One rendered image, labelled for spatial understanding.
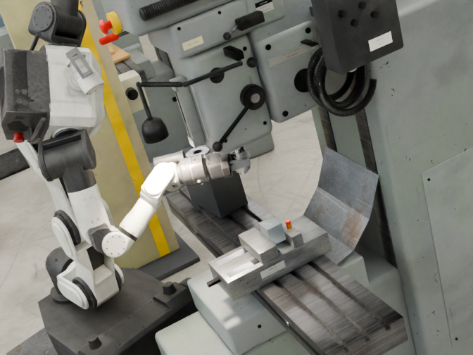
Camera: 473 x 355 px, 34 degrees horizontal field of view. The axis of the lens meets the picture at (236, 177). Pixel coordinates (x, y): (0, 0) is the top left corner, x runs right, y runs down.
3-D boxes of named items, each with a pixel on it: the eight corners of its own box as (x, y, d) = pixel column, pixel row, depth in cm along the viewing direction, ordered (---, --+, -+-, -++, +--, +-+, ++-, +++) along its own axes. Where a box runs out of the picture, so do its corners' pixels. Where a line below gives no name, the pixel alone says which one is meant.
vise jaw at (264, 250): (262, 265, 231) (259, 253, 229) (241, 245, 244) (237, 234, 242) (279, 256, 233) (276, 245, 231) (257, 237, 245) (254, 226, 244)
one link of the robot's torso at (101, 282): (68, 301, 307) (43, 212, 276) (110, 273, 317) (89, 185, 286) (91, 322, 298) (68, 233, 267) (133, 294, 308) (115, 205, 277)
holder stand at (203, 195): (221, 219, 276) (205, 170, 267) (191, 201, 294) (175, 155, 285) (248, 203, 281) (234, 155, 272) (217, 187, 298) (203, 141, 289)
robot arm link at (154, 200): (177, 169, 233) (151, 206, 232) (184, 176, 242) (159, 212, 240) (160, 158, 235) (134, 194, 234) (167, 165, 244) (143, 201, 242)
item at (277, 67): (279, 127, 224) (257, 42, 213) (243, 106, 245) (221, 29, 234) (334, 102, 230) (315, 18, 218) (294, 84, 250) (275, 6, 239)
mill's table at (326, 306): (336, 381, 202) (329, 358, 199) (170, 212, 308) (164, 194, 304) (408, 339, 209) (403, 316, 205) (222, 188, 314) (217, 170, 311)
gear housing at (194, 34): (179, 62, 205) (168, 27, 201) (150, 46, 226) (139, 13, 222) (288, 17, 215) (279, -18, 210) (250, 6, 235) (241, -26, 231)
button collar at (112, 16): (117, 36, 206) (110, 15, 203) (111, 33, 211) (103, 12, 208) (124, 34, 206) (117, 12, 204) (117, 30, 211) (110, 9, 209)
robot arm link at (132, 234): (161, 213, 235) (124, 266, 233) (152, 207, 245) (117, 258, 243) (134, 194, 231) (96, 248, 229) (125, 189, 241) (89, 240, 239)
